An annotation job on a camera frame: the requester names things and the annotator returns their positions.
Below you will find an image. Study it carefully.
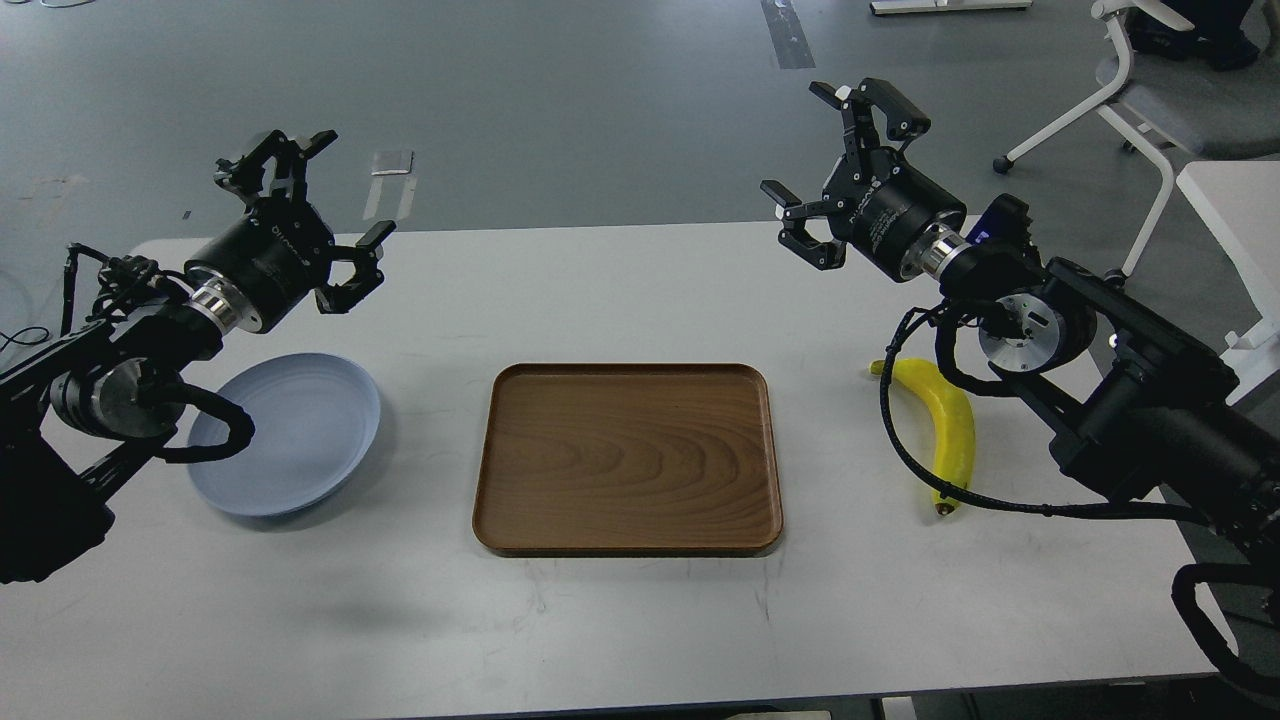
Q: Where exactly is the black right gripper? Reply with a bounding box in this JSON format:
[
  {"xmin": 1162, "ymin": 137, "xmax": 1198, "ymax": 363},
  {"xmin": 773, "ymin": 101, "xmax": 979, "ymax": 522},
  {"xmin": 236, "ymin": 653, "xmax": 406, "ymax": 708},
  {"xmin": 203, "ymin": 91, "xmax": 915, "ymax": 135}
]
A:
[{"xmin": 760, "ymin": 78, "xmax": 966, "ymax": 283}]

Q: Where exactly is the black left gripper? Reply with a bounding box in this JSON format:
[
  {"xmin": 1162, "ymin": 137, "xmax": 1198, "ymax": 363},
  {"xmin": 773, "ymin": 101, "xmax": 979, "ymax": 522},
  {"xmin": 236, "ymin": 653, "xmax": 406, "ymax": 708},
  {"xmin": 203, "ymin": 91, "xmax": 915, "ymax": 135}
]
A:
[{"xmin": 184, "ymin": 129, "xmax": 397, "ymax": 334}]

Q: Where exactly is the light blue plate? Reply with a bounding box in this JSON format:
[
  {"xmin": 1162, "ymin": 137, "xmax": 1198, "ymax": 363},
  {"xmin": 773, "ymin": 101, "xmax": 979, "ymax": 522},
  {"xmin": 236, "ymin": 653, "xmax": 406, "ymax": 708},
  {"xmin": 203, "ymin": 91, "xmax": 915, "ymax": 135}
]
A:
[{"xmin": 188, "ymin": 354, "xmax": 381, "ymax": 518}]

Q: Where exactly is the yellow banana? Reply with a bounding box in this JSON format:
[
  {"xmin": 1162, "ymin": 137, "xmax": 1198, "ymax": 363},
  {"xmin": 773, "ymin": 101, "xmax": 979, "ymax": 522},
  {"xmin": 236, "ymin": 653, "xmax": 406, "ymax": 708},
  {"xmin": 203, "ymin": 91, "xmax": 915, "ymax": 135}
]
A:
[{"xmin": 890, "ymin": 357, "xmax": 977, "ymax": 518}]

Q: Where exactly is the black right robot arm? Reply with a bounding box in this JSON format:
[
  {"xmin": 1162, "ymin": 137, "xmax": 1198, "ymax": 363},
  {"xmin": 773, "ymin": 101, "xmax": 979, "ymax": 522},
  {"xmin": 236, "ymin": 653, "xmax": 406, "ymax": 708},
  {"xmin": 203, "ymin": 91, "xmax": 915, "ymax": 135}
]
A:
[{"xmin": 762, "ymin": 78, "xmax": 1277, "ymax": 573}]

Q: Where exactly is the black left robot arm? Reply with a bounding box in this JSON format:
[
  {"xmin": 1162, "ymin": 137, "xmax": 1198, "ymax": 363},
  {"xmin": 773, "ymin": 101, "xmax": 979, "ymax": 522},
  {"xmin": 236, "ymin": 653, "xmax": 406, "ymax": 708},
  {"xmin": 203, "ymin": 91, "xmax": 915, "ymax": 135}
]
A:
[{"xmin": 1, "ymin": 129, "xmax": 396, "ymax": 584}]

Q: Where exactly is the white office chair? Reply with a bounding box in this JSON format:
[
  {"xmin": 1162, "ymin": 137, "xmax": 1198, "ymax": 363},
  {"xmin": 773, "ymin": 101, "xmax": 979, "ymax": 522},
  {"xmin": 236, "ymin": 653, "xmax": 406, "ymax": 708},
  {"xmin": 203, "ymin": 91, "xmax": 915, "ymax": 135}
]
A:
[{"xmin": 993, "ymin": 1, "xmax": 1279, "ymax": 284}]

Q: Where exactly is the brown wooden tray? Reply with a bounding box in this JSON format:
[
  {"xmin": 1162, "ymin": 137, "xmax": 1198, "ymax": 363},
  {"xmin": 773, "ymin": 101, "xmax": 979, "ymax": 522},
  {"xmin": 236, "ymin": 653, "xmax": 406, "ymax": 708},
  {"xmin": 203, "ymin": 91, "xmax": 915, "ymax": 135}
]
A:
[{"xmin": 472, "ymin": 363, "xmax": 785, "ymax": 557}]

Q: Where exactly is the white side table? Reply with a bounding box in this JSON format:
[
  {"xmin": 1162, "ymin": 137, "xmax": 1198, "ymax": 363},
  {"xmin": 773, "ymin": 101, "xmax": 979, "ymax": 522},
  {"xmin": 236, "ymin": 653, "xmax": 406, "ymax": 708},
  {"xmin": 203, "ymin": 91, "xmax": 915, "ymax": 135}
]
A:
[{"xmin": 1176, "ymin": 158, "xmax": 1279, "ymax": 404}]

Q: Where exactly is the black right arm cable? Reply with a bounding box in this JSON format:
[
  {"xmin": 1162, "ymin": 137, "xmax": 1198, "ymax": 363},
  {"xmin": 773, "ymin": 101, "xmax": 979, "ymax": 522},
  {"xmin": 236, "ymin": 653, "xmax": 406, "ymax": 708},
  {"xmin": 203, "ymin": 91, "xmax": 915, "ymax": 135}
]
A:
[{"xmin": 879, "ymin": 300, "xmax": 1242, "ymax": 529}]

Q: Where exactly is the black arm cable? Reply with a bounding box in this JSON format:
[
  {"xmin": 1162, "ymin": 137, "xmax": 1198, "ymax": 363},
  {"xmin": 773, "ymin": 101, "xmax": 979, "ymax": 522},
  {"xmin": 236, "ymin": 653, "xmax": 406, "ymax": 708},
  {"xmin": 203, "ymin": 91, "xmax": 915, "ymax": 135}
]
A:
[
  {"xmin": 131, "ymin": 370, "xmax": 257, "ymax": 465},
  {"xmin": 879, "ymin": 300, "xmax": 1242, "ymax": 529}
]

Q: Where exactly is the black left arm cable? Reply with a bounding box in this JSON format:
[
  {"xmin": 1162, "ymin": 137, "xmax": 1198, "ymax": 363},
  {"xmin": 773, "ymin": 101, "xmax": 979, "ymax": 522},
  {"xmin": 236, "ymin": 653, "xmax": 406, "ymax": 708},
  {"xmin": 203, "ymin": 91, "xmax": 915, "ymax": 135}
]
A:
[{"xmin": 131, "ymin": 370, "xmax": 257, "ymax": 465}]

